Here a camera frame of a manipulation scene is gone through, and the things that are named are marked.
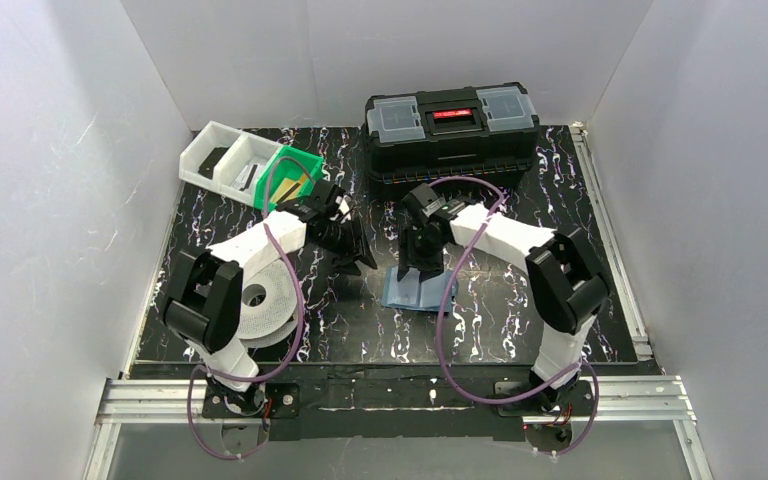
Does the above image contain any gold credit card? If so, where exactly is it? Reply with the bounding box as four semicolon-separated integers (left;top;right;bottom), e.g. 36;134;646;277
270;175;311;204

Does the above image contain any white credit card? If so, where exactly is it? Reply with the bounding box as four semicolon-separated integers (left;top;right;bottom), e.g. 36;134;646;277
231;163;261;192

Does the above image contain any black credit card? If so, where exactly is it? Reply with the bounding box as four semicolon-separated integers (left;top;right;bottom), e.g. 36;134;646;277
198;147;229;179

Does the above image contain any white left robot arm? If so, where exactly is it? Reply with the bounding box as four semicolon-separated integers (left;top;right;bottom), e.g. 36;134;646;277
160;179;377;393

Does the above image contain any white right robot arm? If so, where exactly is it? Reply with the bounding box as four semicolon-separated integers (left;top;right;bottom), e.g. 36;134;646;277
395;183;611;405

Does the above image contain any green plastic bin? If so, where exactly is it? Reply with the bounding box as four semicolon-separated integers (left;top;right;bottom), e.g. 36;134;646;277
253;146;324;211

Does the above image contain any white bin middle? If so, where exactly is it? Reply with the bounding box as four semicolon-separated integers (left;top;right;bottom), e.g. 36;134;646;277
214;132;282;207

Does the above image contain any white bin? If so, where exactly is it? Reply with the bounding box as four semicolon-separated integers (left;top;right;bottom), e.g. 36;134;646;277
214;132;282;207
178;121;243;193

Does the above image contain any black toolbox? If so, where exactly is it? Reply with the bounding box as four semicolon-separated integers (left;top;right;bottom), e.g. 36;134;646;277
361;82;541;200

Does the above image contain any white bin far left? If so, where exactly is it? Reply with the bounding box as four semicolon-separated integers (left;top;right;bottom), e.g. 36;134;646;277
178;121;243;193

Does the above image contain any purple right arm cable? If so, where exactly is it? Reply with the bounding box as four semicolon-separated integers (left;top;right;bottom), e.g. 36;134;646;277
423;175;601;458

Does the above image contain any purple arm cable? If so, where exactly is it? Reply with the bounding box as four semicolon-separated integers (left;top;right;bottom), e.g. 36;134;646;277
423;175;601;458
187;155;319;462

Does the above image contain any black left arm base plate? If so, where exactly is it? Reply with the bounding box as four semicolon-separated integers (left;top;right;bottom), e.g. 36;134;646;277
201;381;300;419

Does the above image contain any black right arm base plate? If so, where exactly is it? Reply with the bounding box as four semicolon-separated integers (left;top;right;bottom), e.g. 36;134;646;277
493;378;596;426

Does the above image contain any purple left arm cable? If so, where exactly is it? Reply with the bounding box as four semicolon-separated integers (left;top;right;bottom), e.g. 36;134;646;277
187;155;319;462

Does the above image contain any aluminium rail frame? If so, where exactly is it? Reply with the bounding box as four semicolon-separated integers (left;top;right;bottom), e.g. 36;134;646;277
84;124;711;479

